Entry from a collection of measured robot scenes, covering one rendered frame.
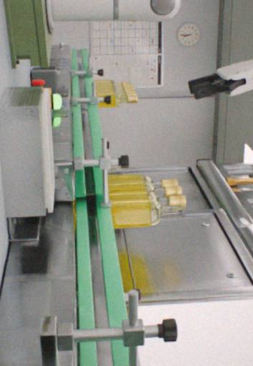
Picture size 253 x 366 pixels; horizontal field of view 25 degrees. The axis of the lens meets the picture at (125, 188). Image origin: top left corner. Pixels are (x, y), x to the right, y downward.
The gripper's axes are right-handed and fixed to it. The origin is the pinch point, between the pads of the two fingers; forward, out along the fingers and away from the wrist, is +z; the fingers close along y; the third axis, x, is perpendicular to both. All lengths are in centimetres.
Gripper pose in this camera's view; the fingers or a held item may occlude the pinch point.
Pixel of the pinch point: (199, 88)
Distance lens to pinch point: 136.5
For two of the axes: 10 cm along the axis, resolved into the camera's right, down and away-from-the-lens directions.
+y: -0.9, -3.8, 9.2
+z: -9.6, 2.8, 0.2
